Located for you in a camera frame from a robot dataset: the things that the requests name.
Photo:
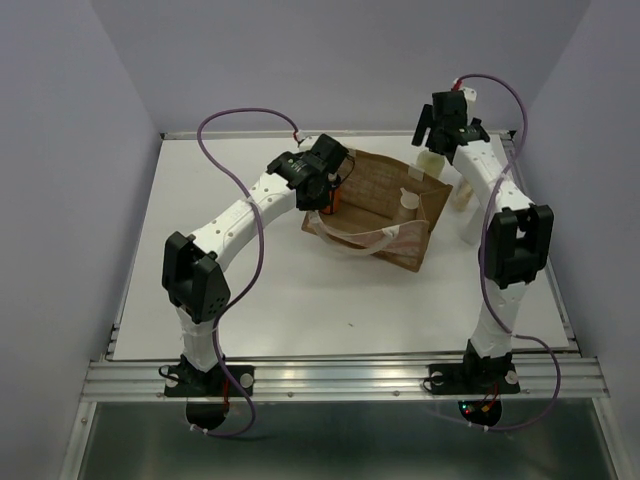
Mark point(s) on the clear pump bottle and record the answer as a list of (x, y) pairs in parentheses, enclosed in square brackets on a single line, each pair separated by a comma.
[(408, 205)]

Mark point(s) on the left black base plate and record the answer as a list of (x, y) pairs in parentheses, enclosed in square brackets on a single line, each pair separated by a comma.
[(184, 381)]

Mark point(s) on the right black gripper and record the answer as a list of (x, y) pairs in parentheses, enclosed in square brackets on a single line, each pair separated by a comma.
[(426, 119)]

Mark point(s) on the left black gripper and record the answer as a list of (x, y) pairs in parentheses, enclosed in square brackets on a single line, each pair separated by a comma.
[(309, 205)]

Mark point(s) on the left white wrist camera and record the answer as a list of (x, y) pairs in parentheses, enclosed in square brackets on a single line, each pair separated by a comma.
[(301, 137)]

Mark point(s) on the aluminium frame rail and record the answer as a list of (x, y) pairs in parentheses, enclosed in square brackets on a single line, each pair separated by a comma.
[(340, 346)]

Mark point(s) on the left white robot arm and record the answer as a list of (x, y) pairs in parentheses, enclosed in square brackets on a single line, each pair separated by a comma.
[(194, 264)]

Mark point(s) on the green pump bottle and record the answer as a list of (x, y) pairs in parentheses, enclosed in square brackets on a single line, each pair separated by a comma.
[(431, 163)]

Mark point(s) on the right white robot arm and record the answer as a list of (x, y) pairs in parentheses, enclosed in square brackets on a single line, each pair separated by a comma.
[(515, 232)]

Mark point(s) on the brown burlap canvas bag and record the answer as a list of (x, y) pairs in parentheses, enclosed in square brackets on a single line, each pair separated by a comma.
[(366, 222)]

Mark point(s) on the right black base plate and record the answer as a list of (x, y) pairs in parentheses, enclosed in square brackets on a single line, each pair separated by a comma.
[(456, 379)]

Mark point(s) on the orange bottle dark cap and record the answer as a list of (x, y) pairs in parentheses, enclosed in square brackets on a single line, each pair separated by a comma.
[(332, 207)]

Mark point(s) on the amber liquid clear bottle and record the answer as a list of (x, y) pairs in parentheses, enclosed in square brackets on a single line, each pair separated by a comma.
[(462, 195)]

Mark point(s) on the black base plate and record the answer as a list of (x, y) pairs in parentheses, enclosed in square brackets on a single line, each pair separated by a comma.
[(456, 379), (184, 381)]

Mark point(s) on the white bottle black cap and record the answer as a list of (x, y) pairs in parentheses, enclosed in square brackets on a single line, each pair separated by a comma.
[(472, 232)]

